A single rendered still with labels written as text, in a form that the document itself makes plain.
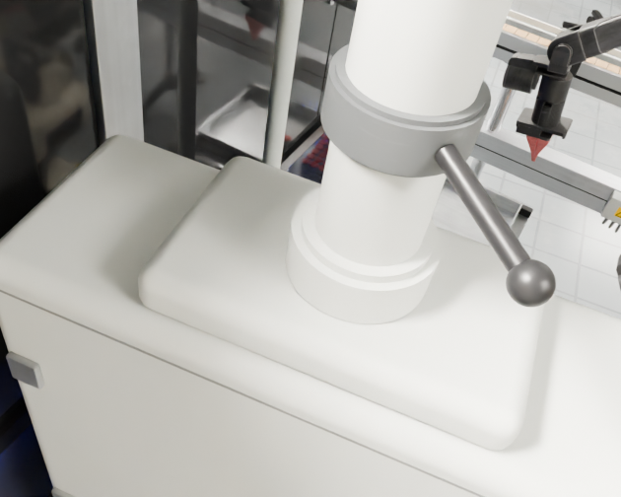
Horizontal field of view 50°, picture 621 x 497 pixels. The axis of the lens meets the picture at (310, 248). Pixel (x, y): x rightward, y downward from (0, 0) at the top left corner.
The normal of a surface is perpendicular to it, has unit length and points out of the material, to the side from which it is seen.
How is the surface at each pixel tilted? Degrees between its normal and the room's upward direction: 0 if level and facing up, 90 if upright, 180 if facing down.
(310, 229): 0
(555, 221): 0
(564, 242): 0
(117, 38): 90
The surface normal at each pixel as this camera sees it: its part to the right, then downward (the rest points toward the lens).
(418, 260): 0.14, -0.68
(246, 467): -0.36, 0.64
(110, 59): 0.86, 0.44
